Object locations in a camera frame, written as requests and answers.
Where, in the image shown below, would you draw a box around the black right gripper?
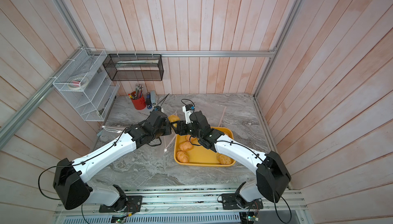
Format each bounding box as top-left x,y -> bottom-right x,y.
171,121 -> 204,142

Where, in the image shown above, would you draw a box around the clear zipper bag pink zip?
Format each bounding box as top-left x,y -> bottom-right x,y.
101,125 -> 128,133

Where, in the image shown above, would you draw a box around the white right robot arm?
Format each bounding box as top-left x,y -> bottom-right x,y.
171,111 -> 291,204

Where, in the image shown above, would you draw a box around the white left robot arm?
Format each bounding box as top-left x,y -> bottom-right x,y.
53,110 -> 173,212

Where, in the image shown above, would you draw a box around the clear zipper bag pink dots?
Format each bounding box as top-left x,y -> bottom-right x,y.
196,102 -> 227,127

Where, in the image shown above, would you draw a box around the pale pink potato upper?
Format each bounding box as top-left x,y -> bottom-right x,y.
179,141 -> 193,151

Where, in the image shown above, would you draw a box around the yellow potato front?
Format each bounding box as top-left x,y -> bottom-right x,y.
168,115 -> 180,124

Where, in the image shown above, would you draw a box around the yellow plastic tray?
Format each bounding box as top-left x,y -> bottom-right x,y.
174,135 -> 236,167

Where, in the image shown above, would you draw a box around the blue black stapler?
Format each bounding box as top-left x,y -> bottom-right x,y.
145,93 -> 152,109

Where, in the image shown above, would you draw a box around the red pen cup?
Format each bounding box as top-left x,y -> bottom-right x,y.
131,96 -> 146,110

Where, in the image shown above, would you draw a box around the brown potato front left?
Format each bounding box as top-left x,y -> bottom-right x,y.
176,151 -> 189,163

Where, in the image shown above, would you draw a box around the brown potato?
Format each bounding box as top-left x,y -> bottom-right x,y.
176,151 -> 189,163
217,153 -> 233,165

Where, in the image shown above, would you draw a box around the brown potato back right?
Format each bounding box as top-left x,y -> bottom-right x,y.
217,153 -> 233,165

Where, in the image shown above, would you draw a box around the tape roll on shelf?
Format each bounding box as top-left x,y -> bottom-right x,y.
67,77 -> 89,91

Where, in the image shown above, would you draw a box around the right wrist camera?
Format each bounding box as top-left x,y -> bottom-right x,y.
182,104 -> 194,124

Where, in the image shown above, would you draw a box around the black mesh wall basket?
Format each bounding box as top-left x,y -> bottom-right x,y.
103,54 -> 164,81

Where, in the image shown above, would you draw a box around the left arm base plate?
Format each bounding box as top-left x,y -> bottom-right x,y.
99,185 -> 143,214

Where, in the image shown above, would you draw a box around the white wire shelf rack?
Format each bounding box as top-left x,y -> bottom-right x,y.
53,48 -> 119,122

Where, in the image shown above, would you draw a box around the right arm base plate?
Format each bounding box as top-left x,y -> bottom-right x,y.
219,181 -> 263,210

